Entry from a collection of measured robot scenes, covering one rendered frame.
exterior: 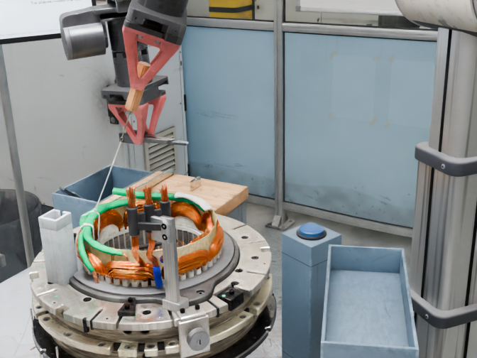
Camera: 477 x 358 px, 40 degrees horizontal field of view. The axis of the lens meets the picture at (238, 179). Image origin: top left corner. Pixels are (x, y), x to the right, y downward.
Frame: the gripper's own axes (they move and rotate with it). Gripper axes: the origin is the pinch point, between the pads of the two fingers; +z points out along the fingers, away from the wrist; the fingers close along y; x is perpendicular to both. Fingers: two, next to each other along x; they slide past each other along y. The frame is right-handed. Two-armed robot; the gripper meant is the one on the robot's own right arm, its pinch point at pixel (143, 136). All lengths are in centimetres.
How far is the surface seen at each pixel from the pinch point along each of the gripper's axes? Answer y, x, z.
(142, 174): -12.5, -11.4, 12.7
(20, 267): -61, -112, 78
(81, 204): 3.9, -12.8, 12.3
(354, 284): 5.1, 37.6, 17.8
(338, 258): 2.0, 34.1, 15.8
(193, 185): -7.9, 3.4, 11.5
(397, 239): -213, -16, 127
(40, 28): -49, -66, -9
